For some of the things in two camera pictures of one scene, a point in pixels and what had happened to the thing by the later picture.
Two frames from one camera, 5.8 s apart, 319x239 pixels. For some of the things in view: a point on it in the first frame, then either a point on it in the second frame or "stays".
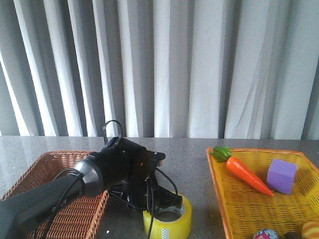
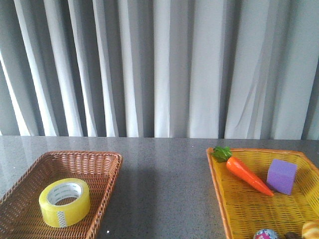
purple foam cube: [281, 176] stays
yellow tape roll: [171, 222] to [68, 214]
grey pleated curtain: [240, 69] stays
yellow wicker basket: [248, 209] stays
